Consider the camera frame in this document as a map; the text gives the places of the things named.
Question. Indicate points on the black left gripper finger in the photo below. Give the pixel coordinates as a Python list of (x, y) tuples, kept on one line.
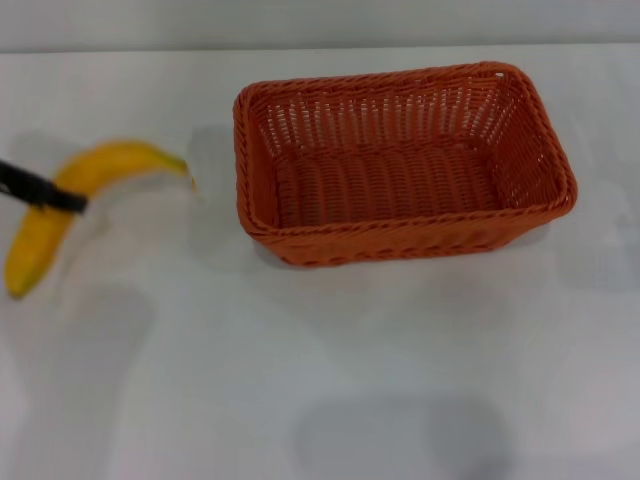
[(45, 190)]

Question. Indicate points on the orange woven plastic basket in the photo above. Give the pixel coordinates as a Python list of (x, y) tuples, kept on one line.
[(400, 235)]

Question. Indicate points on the yellow banana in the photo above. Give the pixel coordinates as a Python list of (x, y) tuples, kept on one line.
[(115, 160)]

